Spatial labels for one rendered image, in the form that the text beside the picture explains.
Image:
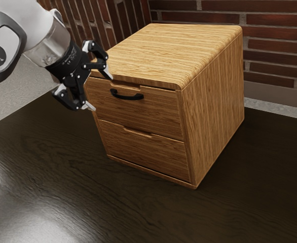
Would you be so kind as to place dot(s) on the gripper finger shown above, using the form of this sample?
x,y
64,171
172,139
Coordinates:
x,y
71,97
97,58

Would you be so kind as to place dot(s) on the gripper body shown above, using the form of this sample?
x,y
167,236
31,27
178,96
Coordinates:
x,y
71,65

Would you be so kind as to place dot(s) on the wooden two-drawer cabinet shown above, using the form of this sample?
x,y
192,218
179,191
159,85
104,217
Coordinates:
x,y
168,101

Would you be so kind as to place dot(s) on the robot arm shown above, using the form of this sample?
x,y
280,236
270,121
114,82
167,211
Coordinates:
x,y
14,33

